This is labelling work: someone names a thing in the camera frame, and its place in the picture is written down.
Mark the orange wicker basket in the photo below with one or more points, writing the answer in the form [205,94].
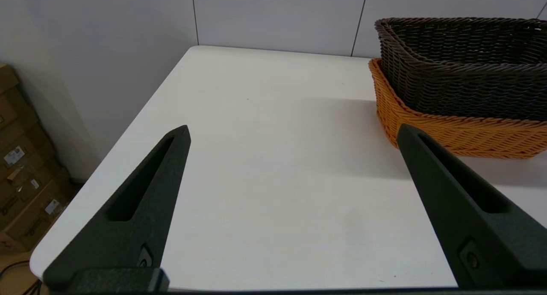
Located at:
[461,137]

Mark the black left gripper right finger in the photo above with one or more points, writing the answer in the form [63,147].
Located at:
[459,209]

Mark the dark brown wicker basket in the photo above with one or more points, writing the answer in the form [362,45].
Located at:
[461,81]

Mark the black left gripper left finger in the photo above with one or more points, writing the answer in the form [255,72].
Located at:
[139,226]

